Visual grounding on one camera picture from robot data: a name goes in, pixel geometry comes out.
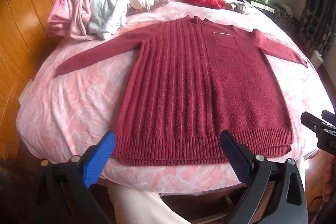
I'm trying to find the white window shelf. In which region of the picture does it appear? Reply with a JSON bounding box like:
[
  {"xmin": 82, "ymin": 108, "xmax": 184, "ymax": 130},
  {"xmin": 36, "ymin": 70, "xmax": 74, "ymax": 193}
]
[{"xmin": 249, "ymin": 0, "xmax": 276, "ymax": 14}]

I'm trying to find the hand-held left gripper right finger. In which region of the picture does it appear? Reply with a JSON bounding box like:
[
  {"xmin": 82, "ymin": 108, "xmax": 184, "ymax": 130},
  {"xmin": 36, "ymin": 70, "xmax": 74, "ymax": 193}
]
[{"xmin": 219, "ymin": 130, "xmax": 308, "ymax": 224}]

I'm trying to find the cream garment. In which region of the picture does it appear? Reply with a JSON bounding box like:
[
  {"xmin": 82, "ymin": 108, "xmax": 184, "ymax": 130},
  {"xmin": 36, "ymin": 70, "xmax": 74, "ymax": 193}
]
[{"xmin": 129, "ymin": 0, "xmax": 155, "ymax": 11}]

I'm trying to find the pink garment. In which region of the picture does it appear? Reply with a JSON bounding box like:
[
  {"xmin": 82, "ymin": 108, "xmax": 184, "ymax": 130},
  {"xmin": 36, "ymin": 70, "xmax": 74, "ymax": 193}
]
[{"xmin": 47, "ymin": 0, "xmax": 92, "ymax": 39}]

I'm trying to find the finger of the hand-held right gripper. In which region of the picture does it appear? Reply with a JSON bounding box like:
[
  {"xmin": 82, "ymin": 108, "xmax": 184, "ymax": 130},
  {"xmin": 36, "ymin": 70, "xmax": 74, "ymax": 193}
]
[
  {"xmin": 322, "ymin": 109, "xmax": 336, "ymax": 126},
  {"xmin": 301, "ymin": 112, "xmax": 327, "ymax": 136}
]

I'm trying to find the dark red knit sweater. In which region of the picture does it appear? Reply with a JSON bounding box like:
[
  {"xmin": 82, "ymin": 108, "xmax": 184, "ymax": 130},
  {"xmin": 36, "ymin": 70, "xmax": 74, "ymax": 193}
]
[{"xmin": 53, "ymin": 15, "xmax": 308, "ymax": 167}]

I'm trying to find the dark floral curtain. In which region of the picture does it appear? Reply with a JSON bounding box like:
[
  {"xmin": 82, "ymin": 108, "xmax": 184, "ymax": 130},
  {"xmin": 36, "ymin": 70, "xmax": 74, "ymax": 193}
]
[{"xmin": 299, "ymin": 0, "xmax": 336, "ymax": 58}]

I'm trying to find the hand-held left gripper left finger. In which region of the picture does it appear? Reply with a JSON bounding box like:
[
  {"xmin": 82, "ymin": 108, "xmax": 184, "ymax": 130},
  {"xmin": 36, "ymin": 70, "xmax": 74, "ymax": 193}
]
[{"xmin": 34, "ymin": 132, "xmax": 116, "ymax": 224}]

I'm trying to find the person's beige trouser leg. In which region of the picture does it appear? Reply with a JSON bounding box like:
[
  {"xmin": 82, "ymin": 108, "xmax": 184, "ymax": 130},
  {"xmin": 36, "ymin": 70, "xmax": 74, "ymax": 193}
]
[{"xmin": 106, "ymin": 181, "xmax": 190, "ymax": 224}]

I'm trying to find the white grey soft toy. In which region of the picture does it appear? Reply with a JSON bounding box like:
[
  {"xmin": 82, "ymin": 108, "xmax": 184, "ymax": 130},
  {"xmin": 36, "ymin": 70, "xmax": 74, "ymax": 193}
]
[{"xmin": 225, "ymin": 2, "xmax": 253, "ymax": 15}]

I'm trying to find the grey plaid cloth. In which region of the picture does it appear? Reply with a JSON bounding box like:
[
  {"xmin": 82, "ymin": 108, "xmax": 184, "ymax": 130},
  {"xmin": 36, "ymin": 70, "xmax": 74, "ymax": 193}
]
[{"xmin": 274, "ymin": 3, "xmax": 299, "ymax": 28}]

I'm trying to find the pale blue ribbed garment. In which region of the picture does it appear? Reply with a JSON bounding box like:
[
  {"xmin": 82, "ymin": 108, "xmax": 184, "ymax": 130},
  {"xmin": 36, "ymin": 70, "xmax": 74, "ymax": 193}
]
[{"xmin": 84, "ymin": 0, "xmax": 154, "ymax": 40}]

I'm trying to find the pink patterned bed cover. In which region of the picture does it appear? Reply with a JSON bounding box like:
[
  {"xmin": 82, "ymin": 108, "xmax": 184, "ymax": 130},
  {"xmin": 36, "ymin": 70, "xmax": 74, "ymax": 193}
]
[{"xmin": 16, "ymin": 0, "xmax": 335, "ymax": 188}]

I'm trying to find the red patterned cloth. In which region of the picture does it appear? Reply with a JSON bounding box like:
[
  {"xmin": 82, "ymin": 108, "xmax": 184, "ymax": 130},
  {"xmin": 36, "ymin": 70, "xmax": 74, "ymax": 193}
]
[{"xmin": 182, "ymin": 0, "xmax": 226, "ymax": 10}]

